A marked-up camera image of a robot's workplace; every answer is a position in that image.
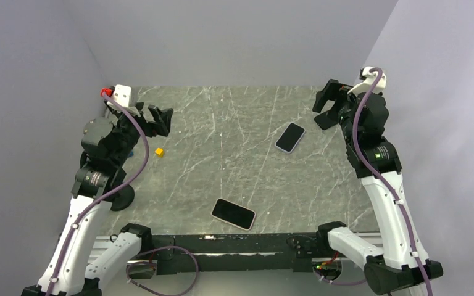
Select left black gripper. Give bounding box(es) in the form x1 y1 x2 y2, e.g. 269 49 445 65
112 102 173 166

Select white phone case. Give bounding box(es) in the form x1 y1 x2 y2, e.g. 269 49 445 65
210 198 257 232

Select black phone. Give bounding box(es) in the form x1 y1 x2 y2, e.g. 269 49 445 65
212 199 256 230

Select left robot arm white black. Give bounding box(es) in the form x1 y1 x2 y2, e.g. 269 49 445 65
22 102 173 295

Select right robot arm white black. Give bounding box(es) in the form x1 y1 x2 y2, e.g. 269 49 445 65
312 79 443 295

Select phone in lilac case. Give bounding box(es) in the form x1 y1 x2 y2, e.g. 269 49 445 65
274 123 306 154

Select small yellow cube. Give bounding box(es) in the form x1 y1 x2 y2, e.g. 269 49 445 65
154 148 165 157

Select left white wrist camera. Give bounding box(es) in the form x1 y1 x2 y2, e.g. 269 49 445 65
100 84 141 117

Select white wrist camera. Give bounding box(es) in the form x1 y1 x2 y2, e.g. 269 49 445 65
100 84 141 117
347 67 387 96

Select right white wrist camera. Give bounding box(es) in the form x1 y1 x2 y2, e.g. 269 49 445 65
347 67 387 96

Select black base frame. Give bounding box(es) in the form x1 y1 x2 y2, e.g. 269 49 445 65
129 232 336 275

